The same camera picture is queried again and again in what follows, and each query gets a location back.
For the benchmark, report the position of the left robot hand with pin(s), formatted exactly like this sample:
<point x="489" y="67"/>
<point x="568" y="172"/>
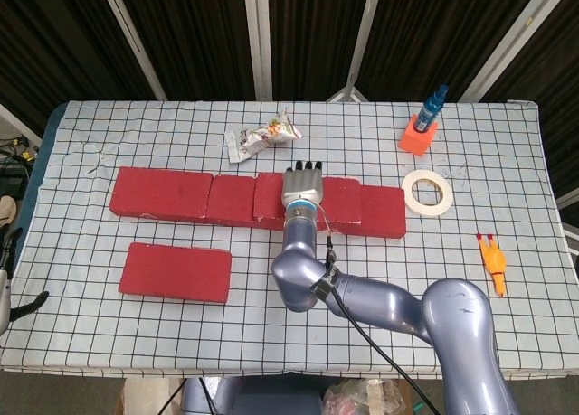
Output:
<point x="4" y="297"/>

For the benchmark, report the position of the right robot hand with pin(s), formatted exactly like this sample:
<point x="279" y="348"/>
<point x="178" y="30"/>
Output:
<point x="302" y="186"/>

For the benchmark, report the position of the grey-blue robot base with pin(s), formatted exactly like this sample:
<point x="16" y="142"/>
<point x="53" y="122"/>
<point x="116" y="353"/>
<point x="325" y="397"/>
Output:
<point x="253" y="397"/>

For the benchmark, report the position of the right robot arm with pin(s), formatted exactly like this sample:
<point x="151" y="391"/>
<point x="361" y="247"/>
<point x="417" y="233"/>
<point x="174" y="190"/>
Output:
<point x="461" y="315"/>

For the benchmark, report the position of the white snack bag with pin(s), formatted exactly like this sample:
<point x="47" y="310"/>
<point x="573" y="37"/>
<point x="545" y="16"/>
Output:
<point x="262" y="137"/>

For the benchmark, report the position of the white tape roll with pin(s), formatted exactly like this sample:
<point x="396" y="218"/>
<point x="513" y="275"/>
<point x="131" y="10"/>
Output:
<point x="414" y="202"/>

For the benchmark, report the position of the orange foam cube holder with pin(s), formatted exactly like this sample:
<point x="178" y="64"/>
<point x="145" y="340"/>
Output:
<point x="415" y="141"/>

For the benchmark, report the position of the blue foam mat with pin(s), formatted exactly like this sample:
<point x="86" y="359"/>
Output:
<point x="34" y="175"/>

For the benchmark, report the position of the blue spray bottle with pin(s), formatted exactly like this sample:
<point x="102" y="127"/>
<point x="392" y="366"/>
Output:
<point x="429" y="110"/>

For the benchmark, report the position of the beige paper bag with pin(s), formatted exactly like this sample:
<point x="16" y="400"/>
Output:
<point x="140" y="397"/>

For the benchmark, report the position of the white black-grid tablecloth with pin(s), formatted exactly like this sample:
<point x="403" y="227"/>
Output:
<point x="181" y="333"/>

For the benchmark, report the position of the orange clip tool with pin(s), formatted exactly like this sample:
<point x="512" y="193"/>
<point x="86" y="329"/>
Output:
<point x="493" y="263"/>

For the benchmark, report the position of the clear plastic bag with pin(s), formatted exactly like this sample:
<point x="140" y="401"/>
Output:
<point x="362" y="397"/>

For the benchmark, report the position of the white partition frame post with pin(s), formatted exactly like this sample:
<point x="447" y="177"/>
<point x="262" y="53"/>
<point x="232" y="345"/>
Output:
<point x="258" y="40"/>
<point x="132" y="40"/>
<point x="569" y="200"/>
<point x="501" y="40"/>
<point x="365" y="26"/>
<point x="20" y="125"/>

